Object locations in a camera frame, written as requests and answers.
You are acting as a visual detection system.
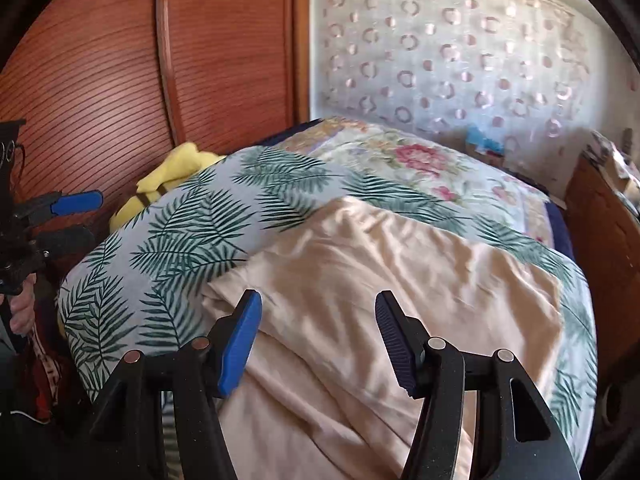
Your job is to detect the wooden cabinet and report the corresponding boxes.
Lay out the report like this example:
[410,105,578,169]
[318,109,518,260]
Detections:
[565,155,640,361]

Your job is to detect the palm leaf print blanket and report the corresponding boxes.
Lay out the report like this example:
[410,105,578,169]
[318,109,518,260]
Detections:
[57,146,598,441]

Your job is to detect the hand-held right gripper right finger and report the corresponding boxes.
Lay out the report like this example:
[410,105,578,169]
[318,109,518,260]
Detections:
[375,290,583,480]

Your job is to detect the yellow plush toy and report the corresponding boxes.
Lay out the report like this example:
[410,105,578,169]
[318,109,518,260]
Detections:
[109,142,226,231]

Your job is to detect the floral pillow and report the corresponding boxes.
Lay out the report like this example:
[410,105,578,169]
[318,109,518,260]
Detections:
[280,116,553,246]

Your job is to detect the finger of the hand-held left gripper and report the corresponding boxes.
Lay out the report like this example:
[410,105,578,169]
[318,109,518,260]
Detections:
[30,225,96,267]
[15,190,104,226]

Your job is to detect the open cardboard box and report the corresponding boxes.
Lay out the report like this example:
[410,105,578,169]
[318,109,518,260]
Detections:
[607,147,640,192]

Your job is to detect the person's left hand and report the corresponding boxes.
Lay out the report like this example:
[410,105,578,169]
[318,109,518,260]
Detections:
[7,280,38,337]

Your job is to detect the person's red patterned clothing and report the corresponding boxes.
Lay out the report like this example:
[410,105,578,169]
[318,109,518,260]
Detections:
[22,330,68,423]

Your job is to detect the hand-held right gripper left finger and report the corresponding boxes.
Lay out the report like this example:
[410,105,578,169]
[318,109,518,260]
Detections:
[90,290,263,480]

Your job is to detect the sheer circle pattern curtain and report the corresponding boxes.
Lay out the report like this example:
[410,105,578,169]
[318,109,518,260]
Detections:
[310,0,601,171]

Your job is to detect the wooden slatted wardrobe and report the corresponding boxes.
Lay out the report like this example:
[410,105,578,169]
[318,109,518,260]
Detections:
[0,0,311,241]

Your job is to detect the beige printed t-shirt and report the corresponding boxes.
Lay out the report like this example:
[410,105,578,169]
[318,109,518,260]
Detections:
[202,196,566,480]

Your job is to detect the box with blue bag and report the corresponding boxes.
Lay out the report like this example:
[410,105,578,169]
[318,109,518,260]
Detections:
[465,125,506,158]

